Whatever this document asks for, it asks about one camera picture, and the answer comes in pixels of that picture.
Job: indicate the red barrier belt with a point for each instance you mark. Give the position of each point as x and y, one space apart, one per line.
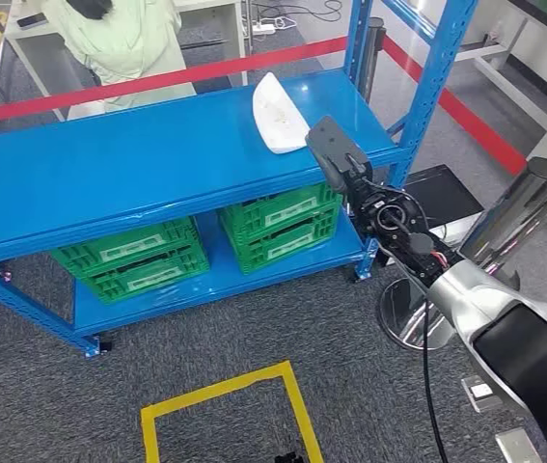
157 81
485 142

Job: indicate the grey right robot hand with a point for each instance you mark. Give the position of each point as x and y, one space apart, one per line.
337 180

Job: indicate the chrome stanchion post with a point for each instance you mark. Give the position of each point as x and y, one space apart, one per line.
375 57

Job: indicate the black phone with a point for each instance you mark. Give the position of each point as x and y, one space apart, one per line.
32 20

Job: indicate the chrome stanchion with round base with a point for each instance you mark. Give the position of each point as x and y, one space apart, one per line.
401 313

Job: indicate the black flat box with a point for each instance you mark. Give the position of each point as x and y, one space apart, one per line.
442 192

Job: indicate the person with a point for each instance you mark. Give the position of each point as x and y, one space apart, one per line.
118 45

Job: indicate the metal floor socket plate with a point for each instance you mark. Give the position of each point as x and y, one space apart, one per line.
481 393
518 447

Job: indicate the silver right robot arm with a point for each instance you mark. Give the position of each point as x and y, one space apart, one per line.
495 307

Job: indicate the blue metal shelf rack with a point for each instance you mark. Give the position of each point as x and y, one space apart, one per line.
133 172

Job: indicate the white curved plastic part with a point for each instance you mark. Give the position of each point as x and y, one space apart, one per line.
278 115

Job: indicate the green plastic crate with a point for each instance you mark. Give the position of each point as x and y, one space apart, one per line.
292 246
131 248
155 279
292 211

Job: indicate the white power strip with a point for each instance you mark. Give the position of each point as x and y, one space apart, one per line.
264 28

